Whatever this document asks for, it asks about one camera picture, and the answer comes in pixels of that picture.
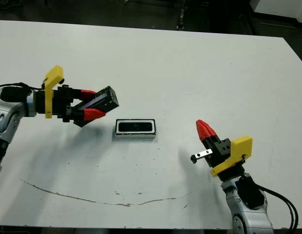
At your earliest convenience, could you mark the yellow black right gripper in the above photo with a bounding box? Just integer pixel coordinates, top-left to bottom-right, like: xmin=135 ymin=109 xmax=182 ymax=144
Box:
xmin=190 ymin=119 xmax=253 ymax=181

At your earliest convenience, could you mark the white camera box base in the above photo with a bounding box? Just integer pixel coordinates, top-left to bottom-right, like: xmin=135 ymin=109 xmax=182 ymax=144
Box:
xmin=114 ymin=118 xmax=158 ymax=141

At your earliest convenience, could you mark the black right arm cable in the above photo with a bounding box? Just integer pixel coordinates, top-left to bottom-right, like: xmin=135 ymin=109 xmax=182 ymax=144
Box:
xmin=257 ymin=184 xmax=300 ymax=231

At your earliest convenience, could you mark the black glossy box lid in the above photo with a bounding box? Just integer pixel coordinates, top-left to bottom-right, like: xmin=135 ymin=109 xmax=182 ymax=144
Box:
xmin=71 ymin=86 xmax=120 ymax=115

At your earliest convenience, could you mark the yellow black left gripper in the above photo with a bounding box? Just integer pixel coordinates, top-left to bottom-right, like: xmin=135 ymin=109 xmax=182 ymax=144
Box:
xmin=35 ymin=65 xmax=107 ymax=127

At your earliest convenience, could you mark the metal background post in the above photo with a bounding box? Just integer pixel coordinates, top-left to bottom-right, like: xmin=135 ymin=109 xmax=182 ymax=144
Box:
xmin=176 ymin=0 xmax=187 ymax=31

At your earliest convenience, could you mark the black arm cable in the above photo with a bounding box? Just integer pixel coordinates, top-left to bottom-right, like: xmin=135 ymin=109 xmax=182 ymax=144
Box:
xmin=257 ymin=184 xmax=300 ymax=231
xmin=0 ymin=82 xmax=45 ymax=93

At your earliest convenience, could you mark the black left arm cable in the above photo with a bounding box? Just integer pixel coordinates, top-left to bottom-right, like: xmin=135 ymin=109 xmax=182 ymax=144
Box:
xmin=0 ymin=82 xmax=45 ymax=93

